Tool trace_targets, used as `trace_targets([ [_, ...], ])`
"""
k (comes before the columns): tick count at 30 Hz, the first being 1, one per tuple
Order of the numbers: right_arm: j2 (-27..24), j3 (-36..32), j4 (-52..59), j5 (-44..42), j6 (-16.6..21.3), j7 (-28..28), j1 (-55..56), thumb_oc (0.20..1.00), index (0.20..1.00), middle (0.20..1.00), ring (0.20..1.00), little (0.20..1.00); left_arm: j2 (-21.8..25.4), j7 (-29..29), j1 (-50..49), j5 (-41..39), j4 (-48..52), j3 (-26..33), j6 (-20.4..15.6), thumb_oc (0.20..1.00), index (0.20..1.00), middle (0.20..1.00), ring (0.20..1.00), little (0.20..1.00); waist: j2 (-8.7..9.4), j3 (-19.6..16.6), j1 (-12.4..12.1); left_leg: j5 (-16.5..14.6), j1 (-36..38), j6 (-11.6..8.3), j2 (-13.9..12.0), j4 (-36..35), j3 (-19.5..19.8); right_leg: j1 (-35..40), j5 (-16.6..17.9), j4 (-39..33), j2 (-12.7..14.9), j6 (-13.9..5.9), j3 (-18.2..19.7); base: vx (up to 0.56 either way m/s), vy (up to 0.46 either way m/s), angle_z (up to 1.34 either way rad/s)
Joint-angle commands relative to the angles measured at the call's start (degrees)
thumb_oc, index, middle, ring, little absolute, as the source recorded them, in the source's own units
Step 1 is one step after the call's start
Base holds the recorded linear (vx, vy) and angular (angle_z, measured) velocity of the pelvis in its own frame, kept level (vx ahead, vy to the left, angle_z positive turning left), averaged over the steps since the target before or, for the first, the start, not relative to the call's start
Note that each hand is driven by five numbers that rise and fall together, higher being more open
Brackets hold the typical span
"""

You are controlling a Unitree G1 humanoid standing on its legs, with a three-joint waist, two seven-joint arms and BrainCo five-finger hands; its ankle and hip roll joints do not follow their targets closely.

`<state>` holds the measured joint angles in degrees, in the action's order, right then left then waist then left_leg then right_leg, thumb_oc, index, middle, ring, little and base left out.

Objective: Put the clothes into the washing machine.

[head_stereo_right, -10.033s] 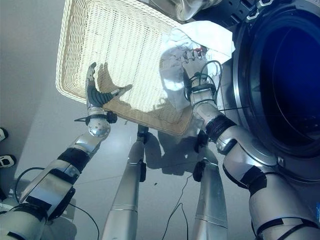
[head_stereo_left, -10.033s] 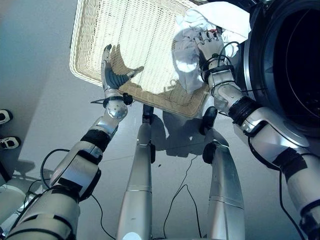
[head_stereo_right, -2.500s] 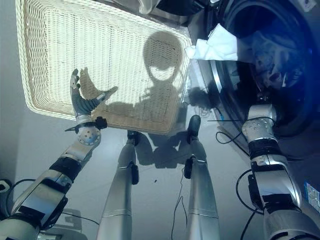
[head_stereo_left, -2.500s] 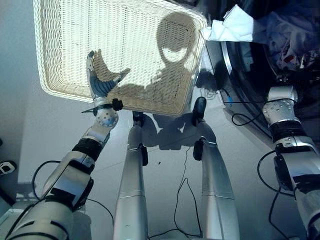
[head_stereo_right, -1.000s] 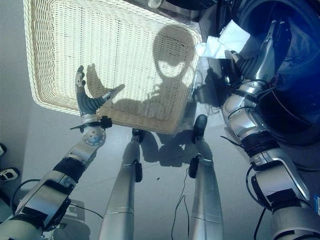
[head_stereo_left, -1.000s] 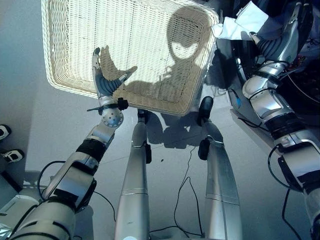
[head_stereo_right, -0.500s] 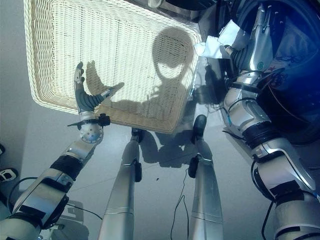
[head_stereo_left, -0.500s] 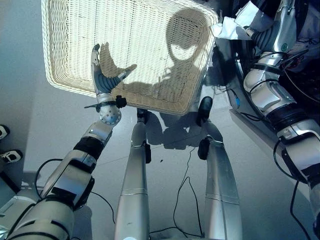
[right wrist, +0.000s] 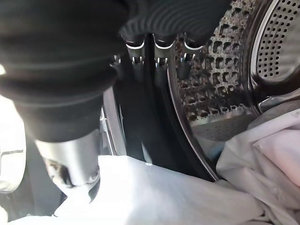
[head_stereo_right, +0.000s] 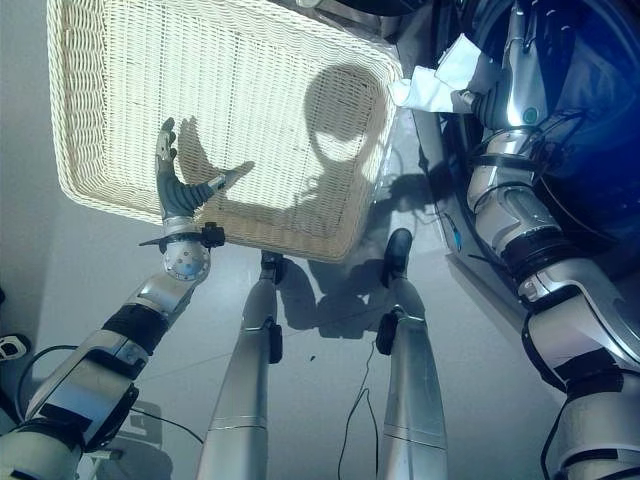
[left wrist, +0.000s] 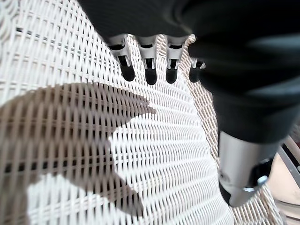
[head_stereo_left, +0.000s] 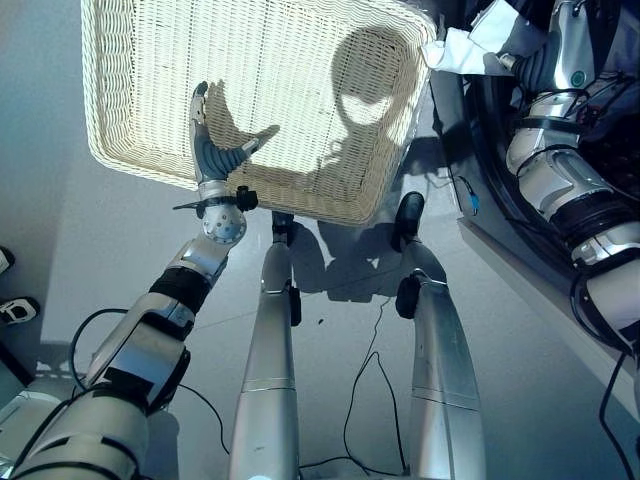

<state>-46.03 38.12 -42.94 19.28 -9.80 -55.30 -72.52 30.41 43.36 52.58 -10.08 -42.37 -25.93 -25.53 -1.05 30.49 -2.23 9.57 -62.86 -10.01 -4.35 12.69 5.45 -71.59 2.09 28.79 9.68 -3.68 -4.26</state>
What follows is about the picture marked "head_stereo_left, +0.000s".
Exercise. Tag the cream wicker laundry basket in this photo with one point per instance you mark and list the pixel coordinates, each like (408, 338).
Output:
(165, 55)

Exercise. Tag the robot right leg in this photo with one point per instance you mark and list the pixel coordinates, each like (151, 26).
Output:
(440, 350)

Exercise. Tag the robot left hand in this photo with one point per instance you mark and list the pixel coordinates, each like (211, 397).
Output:
(214, 152)

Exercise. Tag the black and white shoe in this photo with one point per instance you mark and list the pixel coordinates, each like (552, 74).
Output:
(17, 310)
(5, 257)

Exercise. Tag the robot leg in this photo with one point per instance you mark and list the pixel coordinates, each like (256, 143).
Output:
(270, 360)
(440, 350)

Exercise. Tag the white washing machine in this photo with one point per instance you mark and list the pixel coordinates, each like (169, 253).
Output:
(505, 285)

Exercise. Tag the robot left leg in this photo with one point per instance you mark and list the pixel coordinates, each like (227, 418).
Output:
(270, 360)

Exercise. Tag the white cloth garment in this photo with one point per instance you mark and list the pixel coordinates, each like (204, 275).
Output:
(462, 50)

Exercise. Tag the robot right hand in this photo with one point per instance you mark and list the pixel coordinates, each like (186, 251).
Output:
(542, 65)

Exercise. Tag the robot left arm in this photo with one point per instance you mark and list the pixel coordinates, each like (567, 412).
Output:
(150, 330)

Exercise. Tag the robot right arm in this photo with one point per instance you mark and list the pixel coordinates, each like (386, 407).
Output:
(555, 170)

